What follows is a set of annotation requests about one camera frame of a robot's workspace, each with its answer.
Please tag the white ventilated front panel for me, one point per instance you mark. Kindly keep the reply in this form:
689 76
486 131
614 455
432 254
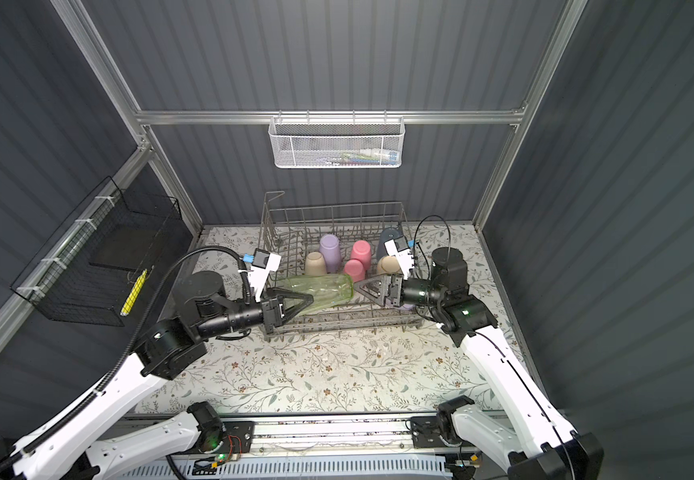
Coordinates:
402 466

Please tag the white mesh wall basket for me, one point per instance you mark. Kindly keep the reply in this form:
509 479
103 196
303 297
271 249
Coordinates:
299 145

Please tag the items in white basket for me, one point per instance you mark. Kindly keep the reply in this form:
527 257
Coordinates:
364 157

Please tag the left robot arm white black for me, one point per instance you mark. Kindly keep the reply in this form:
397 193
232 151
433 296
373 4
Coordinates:
70 446

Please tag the black wire wall basket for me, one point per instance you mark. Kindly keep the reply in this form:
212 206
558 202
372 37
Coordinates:
85 276

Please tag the blue transparent cup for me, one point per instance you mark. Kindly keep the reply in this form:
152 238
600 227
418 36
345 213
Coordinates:
387 234

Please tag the yellow brush in basket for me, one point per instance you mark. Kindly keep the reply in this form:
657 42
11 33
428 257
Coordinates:
132 297

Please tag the white cup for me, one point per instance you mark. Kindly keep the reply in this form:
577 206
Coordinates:
388 265

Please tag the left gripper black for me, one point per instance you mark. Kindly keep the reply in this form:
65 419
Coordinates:
275 313

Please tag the grey wire dish rack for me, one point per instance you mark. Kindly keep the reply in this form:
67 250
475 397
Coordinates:
295 231

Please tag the light purple cup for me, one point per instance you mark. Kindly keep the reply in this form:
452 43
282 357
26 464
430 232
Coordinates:
330 249

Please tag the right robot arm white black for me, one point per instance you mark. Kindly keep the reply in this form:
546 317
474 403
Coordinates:
540 443

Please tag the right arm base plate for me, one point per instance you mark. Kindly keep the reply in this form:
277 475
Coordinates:
427 433

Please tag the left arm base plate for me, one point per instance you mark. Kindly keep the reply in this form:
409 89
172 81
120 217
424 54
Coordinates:
234 437

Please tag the floral table mat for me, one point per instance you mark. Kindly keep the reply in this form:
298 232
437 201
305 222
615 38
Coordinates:
387 369

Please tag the pink cup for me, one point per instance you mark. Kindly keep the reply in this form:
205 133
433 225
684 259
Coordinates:
355 270
362 252

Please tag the green transparent cup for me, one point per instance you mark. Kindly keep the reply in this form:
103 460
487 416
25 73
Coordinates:
328 291

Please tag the beige cup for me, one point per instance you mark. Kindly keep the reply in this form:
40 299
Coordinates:
315 264

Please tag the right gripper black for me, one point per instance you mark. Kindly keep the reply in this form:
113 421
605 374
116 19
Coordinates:
393 283

